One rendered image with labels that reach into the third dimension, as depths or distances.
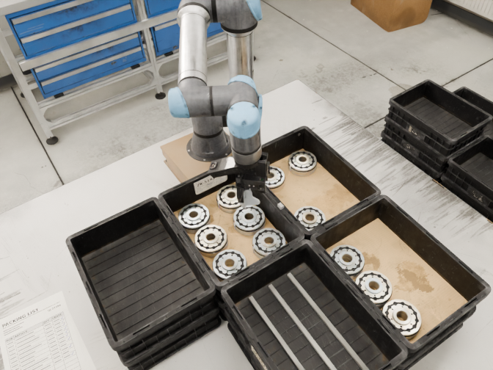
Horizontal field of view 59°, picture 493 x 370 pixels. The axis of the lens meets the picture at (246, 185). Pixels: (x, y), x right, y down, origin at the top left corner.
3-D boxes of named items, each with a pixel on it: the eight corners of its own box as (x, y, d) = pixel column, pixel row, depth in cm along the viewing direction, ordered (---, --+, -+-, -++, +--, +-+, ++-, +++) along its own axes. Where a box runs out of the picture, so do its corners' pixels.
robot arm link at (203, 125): (192, 117, 171) (188, 87, 161) (227, 116, 171) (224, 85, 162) (191, 136, 162) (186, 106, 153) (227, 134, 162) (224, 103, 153)
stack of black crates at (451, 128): (372, 161, 254) (387, 99, 220) (408, 141, 264) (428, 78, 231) (426, 205, 231) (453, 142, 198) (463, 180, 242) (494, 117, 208)
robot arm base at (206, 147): (183, 146, 174) (180, 126, 167) (213, 129, 181) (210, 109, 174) (207, 164, 166) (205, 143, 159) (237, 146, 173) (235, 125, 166)
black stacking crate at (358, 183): (238, 180, 158) (236, 158, 149) (303, 148, 168) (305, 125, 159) (305, 258, 135) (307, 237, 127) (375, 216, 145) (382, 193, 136)
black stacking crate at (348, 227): (306, 259, 135) (308, 238, 126) (376, 216, 145) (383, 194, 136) (400, 369, 112) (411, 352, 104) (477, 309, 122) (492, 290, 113)
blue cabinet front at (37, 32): (43, 98, 279) (4, 14, 237) (145, 59, 304) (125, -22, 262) (45, 100, 277) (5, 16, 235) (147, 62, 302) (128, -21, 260)
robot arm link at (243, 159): (227, 153, 106) (235, 129, 111) (229, 165, 110) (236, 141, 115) (257, 157, 105) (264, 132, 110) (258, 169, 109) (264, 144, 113)
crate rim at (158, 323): (66, 242, 131) (63, 238, 129) (157, 199, 141) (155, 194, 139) (114, 354, 108) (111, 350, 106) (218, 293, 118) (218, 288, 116)
